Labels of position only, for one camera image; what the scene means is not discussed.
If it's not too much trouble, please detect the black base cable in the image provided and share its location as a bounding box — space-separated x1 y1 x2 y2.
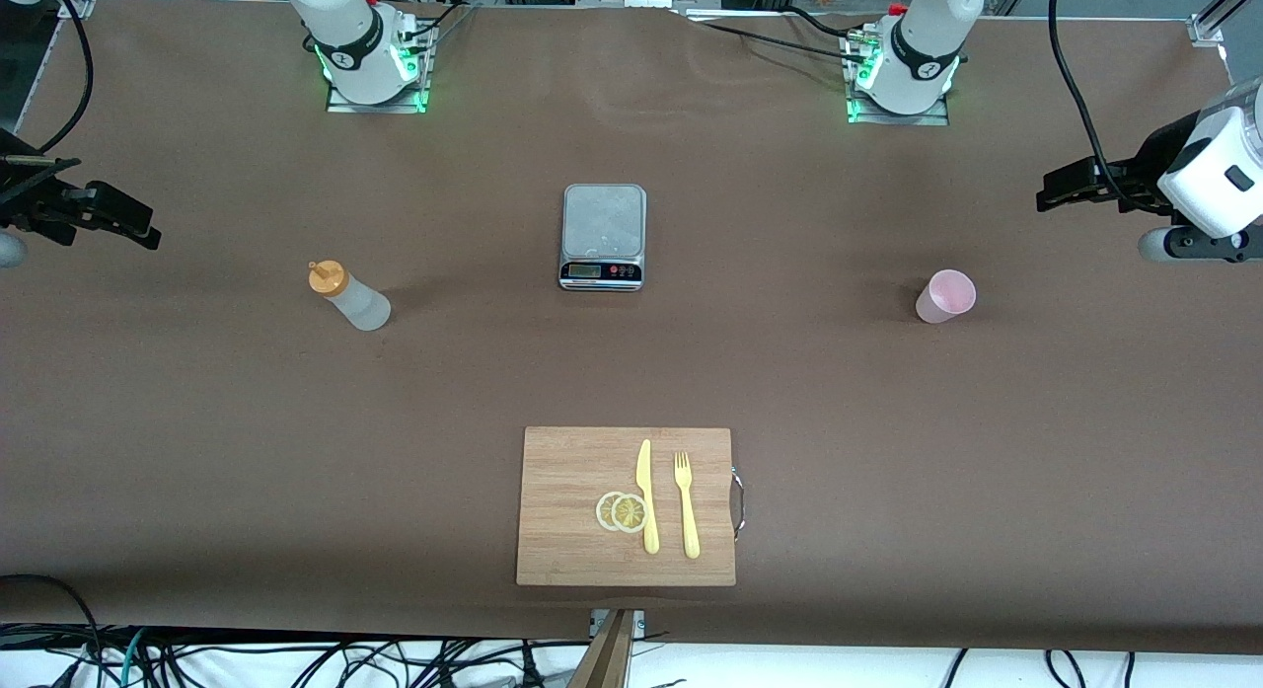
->
681 7 861 62

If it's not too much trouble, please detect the wooden cutting board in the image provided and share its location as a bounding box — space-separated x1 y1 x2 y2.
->
515 426 738 587

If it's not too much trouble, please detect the yellow plastic fork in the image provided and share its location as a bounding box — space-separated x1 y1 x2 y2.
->
673 451 702 560

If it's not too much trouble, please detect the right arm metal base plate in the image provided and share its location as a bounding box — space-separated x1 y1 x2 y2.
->
326 17 430 115

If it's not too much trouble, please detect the clear sauce bottle orange cap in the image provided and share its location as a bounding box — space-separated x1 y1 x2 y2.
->
307 259 393 333

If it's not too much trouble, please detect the silver digital kitchen scale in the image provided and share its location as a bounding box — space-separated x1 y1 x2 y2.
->
558 183 648 292

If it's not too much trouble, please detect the black looped floor cable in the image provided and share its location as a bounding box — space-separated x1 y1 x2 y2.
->
0 573 102 688

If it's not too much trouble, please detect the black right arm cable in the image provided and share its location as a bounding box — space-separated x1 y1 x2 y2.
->
37 0 96 154

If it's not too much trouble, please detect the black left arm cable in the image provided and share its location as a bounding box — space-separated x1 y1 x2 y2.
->
1048 0 1131 213

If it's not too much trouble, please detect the yellow plastic knife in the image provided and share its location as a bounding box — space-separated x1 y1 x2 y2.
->
635 438 661 556

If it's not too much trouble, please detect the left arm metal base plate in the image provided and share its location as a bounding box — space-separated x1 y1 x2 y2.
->
847 32 950 126

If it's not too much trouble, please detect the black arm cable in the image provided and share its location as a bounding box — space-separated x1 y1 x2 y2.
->
37 0 96 154
1048 0 1131 213

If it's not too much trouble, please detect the teal floor cable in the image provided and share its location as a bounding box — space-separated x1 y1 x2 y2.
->
94 629 149 688

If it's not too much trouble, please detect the wooden post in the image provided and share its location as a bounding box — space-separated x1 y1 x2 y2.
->
570 609 637 688

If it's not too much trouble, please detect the pink plastic cup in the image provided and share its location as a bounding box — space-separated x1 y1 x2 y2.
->
915 268 978 326

